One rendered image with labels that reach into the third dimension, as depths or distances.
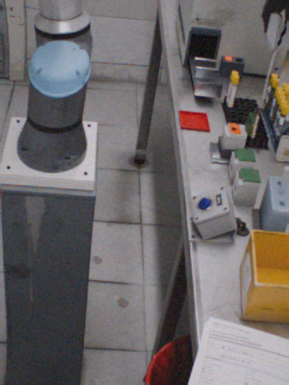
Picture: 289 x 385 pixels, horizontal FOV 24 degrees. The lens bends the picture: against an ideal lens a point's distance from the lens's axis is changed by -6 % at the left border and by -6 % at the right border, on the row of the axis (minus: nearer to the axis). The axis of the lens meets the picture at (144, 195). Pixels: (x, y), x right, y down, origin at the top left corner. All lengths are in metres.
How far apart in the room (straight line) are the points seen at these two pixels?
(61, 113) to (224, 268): 0.42
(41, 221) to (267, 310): 0.52
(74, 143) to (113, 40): 1.94
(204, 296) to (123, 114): 1.99
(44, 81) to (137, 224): 1.40
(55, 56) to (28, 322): 0.70
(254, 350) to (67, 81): 0.59
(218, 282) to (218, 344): 0.16
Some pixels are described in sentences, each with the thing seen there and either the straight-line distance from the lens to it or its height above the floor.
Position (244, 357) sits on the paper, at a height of 0.89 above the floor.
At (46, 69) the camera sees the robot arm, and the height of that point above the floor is 1.12.
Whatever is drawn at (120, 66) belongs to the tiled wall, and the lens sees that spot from 3.35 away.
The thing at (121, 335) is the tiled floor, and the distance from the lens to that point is 2.24.
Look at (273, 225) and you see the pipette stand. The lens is 1.30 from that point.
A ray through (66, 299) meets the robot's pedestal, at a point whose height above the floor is 0.54.
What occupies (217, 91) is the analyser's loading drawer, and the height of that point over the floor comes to 0.91.
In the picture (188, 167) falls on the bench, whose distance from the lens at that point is 1.47.
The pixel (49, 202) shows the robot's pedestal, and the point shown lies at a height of 0.85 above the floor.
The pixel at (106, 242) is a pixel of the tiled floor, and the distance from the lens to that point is 2.52.
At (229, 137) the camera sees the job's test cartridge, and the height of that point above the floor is 0.94.
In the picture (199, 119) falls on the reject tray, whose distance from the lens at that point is 1.62.
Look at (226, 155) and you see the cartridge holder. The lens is 1.49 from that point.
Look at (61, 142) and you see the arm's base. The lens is 1.35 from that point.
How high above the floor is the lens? 1.78
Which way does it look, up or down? 41 degrees down
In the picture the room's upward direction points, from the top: 9 degrees clockwise
